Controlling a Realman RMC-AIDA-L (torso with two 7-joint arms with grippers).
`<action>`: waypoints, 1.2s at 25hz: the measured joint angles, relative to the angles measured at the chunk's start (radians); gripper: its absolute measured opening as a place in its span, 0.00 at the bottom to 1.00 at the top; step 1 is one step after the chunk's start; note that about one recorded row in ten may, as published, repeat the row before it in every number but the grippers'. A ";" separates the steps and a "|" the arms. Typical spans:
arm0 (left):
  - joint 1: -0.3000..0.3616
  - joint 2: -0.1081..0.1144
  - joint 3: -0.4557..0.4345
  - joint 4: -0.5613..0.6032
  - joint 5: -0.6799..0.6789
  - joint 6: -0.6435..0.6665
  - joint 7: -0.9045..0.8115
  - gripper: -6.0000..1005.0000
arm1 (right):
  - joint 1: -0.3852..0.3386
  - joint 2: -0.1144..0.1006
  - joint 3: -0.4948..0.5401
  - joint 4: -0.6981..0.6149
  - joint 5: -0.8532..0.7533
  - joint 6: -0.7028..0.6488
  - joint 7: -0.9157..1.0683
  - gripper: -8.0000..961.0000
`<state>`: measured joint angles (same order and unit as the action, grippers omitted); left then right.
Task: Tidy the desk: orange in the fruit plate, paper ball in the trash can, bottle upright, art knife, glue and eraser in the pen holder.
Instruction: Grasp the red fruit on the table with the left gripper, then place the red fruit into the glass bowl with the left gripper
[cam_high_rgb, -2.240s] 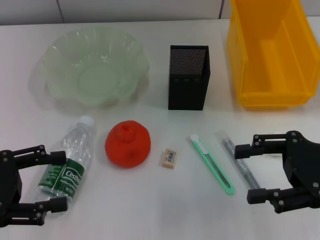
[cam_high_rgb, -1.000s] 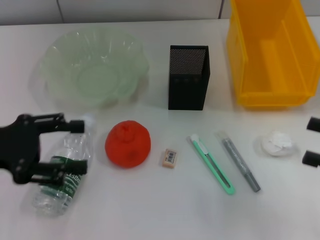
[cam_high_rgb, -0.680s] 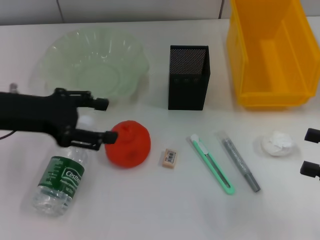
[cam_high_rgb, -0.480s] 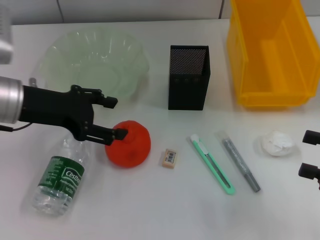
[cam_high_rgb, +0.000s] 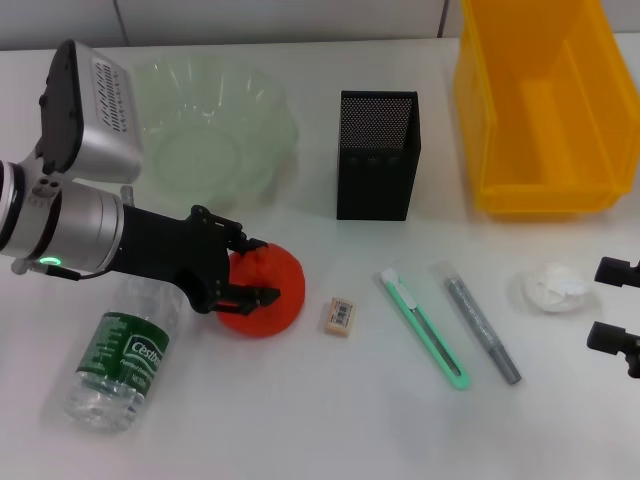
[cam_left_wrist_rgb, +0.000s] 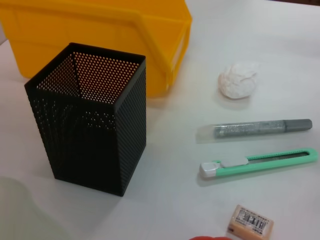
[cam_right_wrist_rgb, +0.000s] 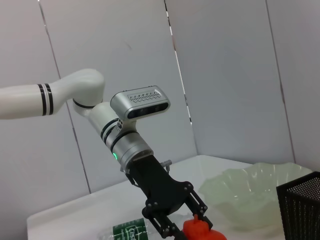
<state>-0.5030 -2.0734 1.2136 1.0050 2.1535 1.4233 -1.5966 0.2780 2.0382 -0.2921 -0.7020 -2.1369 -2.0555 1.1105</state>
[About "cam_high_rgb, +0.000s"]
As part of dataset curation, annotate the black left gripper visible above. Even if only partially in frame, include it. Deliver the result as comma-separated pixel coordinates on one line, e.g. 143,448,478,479
119,203,282,317

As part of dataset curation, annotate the orange fruit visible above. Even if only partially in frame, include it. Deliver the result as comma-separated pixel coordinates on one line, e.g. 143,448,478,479
215,242,306,340

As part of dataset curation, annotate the white paper ball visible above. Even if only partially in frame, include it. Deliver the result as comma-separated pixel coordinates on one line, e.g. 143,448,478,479
518,262,592,315

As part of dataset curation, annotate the beige eraser with barcode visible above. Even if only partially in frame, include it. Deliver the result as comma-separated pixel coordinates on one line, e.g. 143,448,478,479
323,297,359,337

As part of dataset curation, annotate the grey marker pen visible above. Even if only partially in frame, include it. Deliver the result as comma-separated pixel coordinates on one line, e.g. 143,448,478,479
444,274,523,386

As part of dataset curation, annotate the clear green-label water bottle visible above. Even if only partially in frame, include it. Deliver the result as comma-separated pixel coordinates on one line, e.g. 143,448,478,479
63,274,195,434

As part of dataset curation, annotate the mint green utility knife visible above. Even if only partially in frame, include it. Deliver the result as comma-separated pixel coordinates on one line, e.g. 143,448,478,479
380,268,472,392

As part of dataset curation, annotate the clear wavy glass fruit plate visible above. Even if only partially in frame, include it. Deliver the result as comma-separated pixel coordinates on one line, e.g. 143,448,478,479
130,55,300,212

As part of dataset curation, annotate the black mesh pen holder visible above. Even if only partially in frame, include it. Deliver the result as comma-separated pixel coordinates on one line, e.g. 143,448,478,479
336,89,423,222

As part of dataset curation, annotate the yellow plastic bin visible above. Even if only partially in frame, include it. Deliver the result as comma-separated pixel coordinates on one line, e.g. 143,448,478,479
453,0,640,222

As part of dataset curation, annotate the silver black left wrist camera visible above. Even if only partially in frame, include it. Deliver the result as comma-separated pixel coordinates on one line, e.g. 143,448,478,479
37,39,145,184

